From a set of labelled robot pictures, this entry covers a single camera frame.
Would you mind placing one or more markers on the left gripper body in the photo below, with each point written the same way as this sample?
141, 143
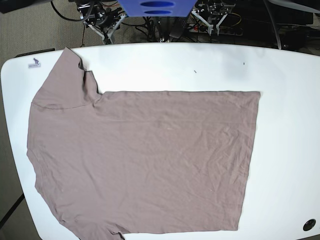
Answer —
212, 14

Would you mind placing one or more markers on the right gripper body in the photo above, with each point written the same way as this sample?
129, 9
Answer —
102, 19

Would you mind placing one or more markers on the mauve T-shirt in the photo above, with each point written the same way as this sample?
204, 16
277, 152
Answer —
114, 163

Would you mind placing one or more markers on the small white sticker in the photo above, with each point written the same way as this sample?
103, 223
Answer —
36, 64

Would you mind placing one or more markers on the black table grommet right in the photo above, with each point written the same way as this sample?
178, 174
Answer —
309, 225

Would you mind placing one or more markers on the blue plastic mount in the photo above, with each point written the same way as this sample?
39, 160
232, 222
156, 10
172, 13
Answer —
157, 8

